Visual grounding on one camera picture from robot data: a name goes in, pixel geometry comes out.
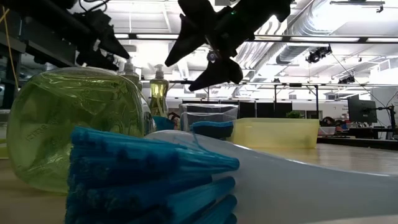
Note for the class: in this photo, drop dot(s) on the yellow translucent bin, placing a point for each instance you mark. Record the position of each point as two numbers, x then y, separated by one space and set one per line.
276 133

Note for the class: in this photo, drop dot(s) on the black round ceiling device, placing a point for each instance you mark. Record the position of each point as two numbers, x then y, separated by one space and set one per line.
212 56

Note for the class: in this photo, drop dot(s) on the blue wavy sponge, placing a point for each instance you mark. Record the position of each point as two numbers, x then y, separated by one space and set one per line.
211 124

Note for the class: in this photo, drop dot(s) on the small white tub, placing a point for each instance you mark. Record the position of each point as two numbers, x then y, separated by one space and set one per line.
327 130

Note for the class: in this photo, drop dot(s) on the green background plant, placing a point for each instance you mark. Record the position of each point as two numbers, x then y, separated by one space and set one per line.
293 115

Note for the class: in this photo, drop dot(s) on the black computer monitor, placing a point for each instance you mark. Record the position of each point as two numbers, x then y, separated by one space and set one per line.
362 109

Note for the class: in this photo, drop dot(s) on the black background table frame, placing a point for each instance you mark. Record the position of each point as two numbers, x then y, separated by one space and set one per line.
295 84

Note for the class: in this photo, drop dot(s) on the yellow-green soap bottle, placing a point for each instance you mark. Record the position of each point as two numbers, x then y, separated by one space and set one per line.
68 124
130 82
159 93

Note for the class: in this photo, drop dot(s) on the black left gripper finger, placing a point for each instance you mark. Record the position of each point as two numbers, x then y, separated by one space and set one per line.
96 60
113 45

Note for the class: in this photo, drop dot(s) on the blue plastic bin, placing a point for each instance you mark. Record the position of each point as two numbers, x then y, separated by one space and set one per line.
163 123

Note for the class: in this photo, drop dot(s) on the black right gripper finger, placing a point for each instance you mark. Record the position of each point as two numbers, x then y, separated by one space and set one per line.
224 74
189 40

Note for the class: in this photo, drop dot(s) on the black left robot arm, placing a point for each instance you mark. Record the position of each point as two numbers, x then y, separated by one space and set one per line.
37 12

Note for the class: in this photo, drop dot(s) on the silver ventilation duct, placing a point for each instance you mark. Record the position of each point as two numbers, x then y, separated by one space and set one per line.
295 53

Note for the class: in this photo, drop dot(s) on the small black ceiling lights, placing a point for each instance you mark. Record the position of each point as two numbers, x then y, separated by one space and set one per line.
346 80

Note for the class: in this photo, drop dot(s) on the overhead light strip bar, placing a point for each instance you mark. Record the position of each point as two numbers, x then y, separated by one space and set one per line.
311 39

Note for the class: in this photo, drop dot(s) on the blue dish brush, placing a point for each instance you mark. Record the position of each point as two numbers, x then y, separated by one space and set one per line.
140 174

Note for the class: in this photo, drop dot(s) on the clear plastic bin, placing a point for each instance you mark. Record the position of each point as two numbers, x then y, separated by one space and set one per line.
208 110

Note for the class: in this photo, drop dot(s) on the black ceiling light cluster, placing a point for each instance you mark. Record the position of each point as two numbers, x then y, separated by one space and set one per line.
317 56

